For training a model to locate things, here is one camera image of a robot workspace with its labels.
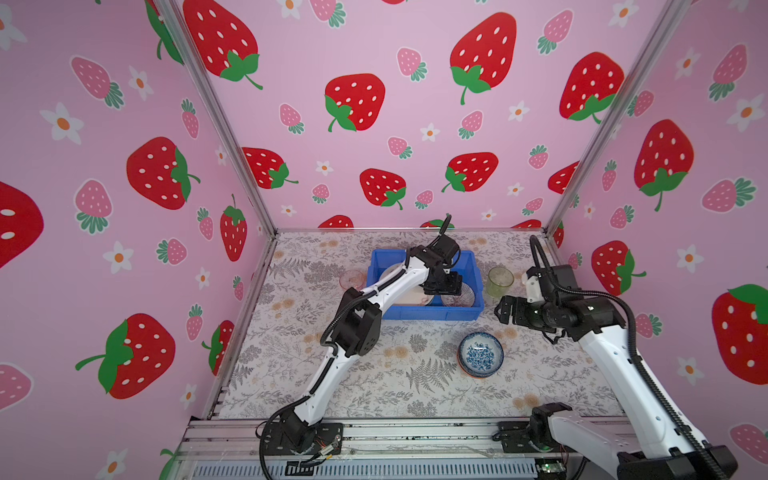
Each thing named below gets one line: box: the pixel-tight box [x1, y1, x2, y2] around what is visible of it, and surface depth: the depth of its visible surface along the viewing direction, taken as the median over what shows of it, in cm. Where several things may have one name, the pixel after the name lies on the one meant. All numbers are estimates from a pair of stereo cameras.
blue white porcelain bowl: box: [458, 331, 505, 378], surface depth 83 cm
